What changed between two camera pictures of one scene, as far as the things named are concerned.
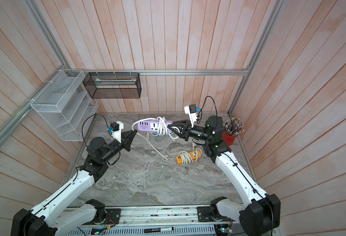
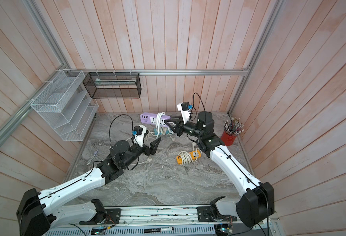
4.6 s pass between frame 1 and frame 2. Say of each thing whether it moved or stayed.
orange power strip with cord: stayed
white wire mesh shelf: stayed
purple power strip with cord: moved
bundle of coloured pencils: stayed
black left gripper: moved
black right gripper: stayed
